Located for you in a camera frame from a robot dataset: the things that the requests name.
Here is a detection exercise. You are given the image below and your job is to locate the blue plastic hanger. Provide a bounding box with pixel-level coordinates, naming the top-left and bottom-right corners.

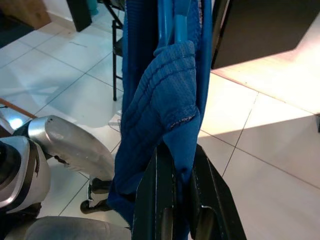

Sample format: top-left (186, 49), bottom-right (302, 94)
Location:
top-left (157, 0), bottom-right (191, 46)

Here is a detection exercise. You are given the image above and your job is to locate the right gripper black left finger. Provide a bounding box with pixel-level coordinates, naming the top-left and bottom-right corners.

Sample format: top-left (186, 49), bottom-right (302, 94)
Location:
top-left (131, 146), bottom-right (177, 240)

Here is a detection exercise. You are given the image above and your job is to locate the blue mesh garment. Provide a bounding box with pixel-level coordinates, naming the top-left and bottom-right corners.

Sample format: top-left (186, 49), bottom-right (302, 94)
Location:
top-left (106, 0), bottom-right (214, 240)

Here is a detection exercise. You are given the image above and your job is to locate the black square post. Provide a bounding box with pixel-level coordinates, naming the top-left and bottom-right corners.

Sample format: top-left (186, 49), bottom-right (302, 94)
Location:
top-left (72, 0), bottom-right (92, 33)

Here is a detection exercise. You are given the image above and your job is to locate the dark wooden door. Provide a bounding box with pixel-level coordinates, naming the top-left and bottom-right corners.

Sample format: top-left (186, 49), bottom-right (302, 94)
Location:
top-left (211, 0), bottom-right (320, 71)

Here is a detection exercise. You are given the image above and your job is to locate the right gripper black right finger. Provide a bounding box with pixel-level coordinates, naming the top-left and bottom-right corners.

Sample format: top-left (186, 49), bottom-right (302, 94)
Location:
top-left (188, 144), bottom-right (248, 240)

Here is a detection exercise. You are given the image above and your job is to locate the brown cardboard box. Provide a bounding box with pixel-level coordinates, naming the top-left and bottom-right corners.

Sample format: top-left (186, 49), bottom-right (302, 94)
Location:
top-left (0, 0), bottom-right (52, 30)

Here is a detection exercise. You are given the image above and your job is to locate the black folding chair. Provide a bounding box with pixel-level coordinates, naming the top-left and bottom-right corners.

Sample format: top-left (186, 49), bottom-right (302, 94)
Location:
top-left (101, 0), bottom-right (126, 102)

